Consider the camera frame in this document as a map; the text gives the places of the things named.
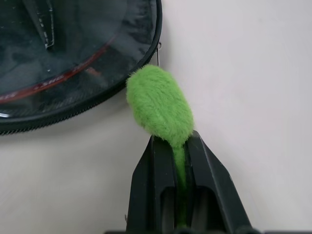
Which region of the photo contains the green fuzzy zipper pom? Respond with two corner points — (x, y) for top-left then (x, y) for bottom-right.
(125, 64), (195, 229)

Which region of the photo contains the black zippered paddle case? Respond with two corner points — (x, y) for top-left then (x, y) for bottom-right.
(0, 0), (163, 136)

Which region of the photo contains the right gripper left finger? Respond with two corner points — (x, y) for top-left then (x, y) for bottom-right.
(125, 133), (181, 234)

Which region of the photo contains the black rubber table tennis paddle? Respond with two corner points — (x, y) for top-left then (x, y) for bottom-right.
(0, 0), (127, 109)

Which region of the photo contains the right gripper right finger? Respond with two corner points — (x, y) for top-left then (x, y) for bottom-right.
(185, 129), (253, 234)

